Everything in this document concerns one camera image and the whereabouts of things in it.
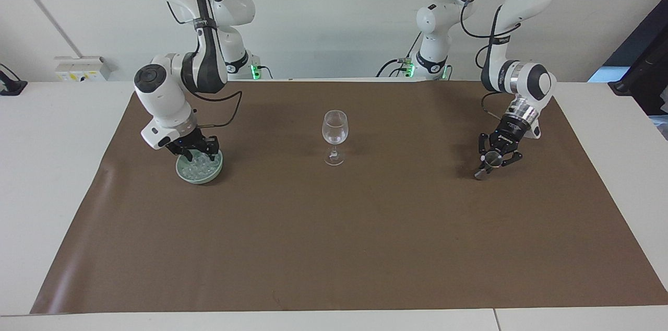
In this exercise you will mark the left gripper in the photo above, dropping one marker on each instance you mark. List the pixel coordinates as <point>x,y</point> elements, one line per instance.
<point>507,135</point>

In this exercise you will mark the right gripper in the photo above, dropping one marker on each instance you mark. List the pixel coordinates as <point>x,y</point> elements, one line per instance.
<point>187,140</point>

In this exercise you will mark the small metal cup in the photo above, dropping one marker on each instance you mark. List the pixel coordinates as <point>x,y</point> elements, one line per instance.
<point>491,161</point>

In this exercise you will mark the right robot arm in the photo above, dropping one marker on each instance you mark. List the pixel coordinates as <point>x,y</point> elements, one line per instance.
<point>156,98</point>

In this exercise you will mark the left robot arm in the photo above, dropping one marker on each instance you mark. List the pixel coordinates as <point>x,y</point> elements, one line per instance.
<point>532,83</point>

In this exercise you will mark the clear wine glass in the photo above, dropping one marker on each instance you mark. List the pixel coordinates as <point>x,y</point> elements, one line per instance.
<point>334,132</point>

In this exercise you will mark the green bowl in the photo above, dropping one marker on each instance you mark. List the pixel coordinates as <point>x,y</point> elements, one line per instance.
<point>201,173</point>

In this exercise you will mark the black stand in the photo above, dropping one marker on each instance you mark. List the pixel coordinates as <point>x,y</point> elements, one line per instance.
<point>644,72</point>
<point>11,86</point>

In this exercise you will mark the white wall socket box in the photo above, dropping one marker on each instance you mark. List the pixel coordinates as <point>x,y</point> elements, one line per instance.
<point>83,69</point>

